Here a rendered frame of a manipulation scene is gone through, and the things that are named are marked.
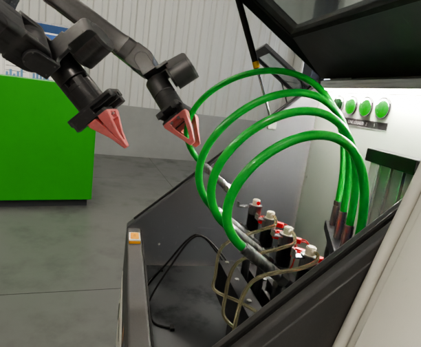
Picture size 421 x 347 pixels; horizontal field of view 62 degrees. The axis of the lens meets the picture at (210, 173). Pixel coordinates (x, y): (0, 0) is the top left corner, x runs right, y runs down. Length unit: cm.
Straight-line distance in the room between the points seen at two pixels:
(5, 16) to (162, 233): 71
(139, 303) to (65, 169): 337
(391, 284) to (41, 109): 370
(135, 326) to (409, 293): 44
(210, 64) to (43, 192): 462
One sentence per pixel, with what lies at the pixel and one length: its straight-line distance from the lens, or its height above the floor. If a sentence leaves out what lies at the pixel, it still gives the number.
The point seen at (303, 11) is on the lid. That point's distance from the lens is 98.
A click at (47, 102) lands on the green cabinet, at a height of 109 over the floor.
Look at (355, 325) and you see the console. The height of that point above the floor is 111.
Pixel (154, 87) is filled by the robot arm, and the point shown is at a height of 136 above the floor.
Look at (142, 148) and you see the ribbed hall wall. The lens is 731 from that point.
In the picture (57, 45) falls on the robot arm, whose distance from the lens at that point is 71.
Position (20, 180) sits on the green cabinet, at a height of 29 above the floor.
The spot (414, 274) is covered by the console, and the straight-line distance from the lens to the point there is 44.
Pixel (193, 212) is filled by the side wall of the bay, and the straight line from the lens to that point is 108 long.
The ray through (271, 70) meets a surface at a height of 143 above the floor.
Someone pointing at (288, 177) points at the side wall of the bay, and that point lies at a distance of 115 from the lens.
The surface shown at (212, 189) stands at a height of 121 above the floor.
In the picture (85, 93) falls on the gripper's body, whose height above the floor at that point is 133.
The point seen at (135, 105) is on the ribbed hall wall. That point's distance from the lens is 721.
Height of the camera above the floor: 135
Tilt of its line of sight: 12 degrees down
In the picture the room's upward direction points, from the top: 8 degrees clockwise
